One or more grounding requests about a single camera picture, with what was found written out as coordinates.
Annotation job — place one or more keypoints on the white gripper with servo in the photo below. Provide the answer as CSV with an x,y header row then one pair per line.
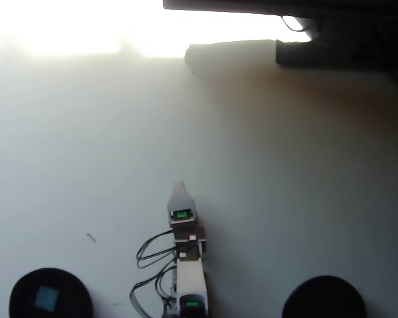
x,y
183,221

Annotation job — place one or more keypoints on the blue cube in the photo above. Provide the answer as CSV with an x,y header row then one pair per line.
x,y
46,298

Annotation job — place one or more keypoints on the small green sliver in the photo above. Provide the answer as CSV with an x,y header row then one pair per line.
x,y
91,238

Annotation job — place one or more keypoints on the grey flat slab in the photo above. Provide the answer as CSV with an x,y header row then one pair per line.
x,y
229,51

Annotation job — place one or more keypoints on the black round bowl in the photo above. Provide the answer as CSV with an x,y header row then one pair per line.
x,y
73,295
323,298

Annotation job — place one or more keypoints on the dark overhead bar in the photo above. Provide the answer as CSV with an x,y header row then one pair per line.
x,y
252,6

